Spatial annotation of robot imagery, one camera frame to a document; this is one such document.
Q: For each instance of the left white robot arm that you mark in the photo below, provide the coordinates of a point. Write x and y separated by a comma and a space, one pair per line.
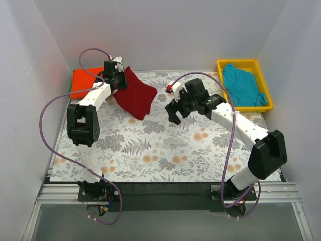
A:
82, 118

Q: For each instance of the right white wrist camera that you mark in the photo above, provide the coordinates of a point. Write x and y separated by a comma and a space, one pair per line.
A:
175, 89

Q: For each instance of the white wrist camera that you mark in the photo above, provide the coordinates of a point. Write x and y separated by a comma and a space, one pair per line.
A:
175, 89
116, 64

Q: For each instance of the dark red t-shirt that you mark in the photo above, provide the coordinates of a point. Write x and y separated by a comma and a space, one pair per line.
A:
137, 98

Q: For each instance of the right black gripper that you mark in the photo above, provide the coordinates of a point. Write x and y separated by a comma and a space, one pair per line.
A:
178, 106

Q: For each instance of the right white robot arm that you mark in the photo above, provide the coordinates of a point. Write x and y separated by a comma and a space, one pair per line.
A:
268, 151

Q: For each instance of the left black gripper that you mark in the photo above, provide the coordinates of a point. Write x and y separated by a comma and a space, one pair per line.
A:
121, 80

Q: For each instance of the yellow plastic bin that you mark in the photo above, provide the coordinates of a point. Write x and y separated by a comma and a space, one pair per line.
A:
252, 66

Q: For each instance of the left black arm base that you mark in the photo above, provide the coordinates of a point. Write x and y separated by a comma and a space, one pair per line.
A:
98, 191

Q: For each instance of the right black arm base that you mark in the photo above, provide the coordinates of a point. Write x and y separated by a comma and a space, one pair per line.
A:
231, 193

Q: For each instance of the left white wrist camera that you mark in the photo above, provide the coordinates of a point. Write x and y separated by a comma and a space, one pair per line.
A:
116, 64

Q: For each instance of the folded orange t-shirt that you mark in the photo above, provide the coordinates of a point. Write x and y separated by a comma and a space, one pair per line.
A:
82, 80

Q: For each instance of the teal t-shirt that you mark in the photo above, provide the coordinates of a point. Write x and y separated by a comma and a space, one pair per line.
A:
242, 88

